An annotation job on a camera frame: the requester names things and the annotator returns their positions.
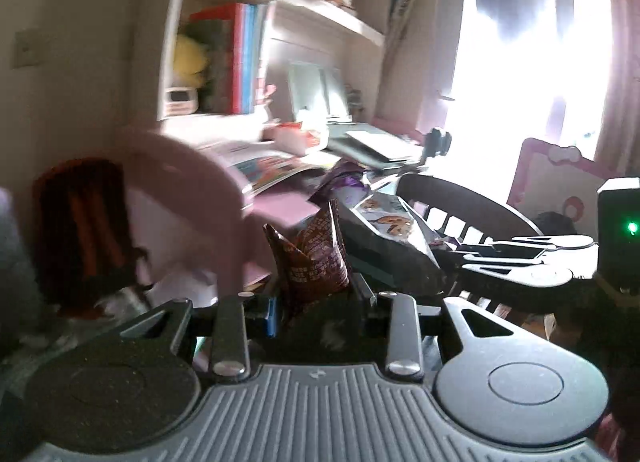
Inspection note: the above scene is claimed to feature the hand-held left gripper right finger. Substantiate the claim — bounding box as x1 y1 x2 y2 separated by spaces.
350 273 531 377

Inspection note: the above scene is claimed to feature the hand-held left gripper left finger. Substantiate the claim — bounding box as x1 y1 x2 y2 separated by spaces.
119 292 279 377

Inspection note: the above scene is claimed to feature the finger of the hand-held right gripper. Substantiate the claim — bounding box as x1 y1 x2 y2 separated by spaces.
456 234 599 260
460 261 574 289

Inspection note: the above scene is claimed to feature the brown snack wrapper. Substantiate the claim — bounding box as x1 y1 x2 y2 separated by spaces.
263 199 351 327

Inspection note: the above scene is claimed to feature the grey cookie snack bag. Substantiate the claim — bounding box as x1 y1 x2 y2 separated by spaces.
348 192 455 296

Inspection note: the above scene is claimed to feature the dark wooden chair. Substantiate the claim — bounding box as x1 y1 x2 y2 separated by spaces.
394 172 551 323

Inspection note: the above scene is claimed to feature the pink framed board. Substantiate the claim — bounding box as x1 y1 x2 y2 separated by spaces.
506 137 627 226

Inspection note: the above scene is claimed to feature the purple snack wrapper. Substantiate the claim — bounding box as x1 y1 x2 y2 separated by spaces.
309 159 372 209

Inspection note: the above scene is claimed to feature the open colourful magazine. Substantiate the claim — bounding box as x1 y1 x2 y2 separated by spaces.
206 141 343 196

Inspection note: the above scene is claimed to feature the grey laptop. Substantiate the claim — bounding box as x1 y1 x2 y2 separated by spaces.
327 123 424 164

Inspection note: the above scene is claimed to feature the red white tissue box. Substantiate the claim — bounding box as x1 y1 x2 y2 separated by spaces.
264 121 328 155

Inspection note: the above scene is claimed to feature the pink curtain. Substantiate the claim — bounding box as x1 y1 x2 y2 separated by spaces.
593 0 640 178

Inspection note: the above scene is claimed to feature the dark brown bag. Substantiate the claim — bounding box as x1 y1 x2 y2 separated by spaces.
31 157 151 315

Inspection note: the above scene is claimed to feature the small white clock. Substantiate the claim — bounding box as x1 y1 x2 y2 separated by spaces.
164 86 200 117

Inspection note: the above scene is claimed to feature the row of upright books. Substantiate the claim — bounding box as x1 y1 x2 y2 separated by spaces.
188 2 275 116

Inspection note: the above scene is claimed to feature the yellow plush toy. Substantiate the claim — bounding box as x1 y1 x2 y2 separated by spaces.
173 35 210 89

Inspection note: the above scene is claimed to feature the white bookshelf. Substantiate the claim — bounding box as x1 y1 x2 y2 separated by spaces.
156 0 392 124

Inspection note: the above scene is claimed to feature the pale picture frame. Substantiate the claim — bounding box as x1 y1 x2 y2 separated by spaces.
287 61 352 122

